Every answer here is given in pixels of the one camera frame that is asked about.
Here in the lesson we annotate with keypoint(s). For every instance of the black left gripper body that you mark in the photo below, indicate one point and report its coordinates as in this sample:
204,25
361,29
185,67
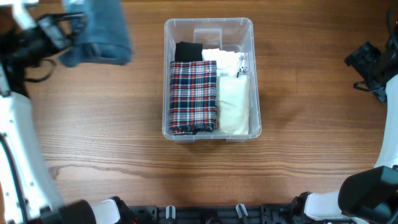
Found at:
42,41

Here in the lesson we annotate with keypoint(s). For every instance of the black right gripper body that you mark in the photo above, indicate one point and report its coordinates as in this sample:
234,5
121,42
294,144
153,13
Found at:
367,58

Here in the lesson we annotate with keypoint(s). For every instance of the blue denim jeans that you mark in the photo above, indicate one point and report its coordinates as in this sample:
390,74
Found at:
105,37

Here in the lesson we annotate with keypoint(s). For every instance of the black garment with tape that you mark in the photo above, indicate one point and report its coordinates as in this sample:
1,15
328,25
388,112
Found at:
188,52

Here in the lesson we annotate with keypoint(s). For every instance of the red plaid shirt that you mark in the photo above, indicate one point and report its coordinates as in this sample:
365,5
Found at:
192,100

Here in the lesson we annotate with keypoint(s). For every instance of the cream garment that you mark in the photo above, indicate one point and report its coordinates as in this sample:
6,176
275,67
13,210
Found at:
233,104

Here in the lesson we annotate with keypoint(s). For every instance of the white printed t-shirt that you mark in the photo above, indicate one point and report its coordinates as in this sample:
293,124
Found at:
230,64

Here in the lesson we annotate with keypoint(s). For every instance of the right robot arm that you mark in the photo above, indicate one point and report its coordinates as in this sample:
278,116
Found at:
369,196

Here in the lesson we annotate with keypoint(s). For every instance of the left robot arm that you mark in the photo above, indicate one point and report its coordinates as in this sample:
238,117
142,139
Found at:
30,196

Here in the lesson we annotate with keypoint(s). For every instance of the clear plastic storage container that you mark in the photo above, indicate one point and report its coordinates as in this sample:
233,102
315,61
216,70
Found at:
229,34

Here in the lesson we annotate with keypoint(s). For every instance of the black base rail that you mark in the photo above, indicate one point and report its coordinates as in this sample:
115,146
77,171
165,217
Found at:
191,215

